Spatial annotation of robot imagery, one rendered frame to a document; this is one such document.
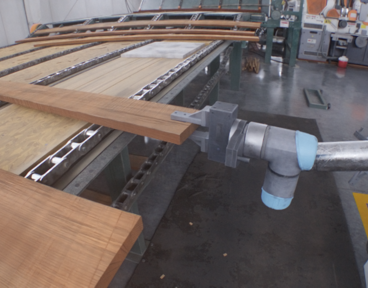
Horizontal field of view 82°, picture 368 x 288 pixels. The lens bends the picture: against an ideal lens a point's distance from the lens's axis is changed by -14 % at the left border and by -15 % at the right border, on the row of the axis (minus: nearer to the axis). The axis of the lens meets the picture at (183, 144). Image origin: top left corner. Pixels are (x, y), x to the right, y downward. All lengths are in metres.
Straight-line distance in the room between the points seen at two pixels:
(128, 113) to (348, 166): 0.56
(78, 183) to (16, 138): 0.32
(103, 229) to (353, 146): 0.56
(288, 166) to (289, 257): 0.95
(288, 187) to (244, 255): 0.85
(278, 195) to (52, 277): 0.46
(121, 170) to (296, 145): 0.67
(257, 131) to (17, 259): 0.46
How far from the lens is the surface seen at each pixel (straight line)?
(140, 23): 3.85
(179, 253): 1.35
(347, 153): 0.65
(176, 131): 0.54
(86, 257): 0.32
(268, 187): 0.57
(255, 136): 0.51
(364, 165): 0.66
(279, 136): 0.51
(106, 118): 0.65
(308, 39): 6.61
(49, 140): 0.71
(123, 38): 2.56
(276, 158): 0.52
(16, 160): 0.67
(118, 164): 0.96
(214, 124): 0.54
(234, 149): 0.47
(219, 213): 1.55
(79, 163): 0.59
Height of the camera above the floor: 1.13
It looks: 31 degrees down
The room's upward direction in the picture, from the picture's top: 1 degrees counter-clockwise
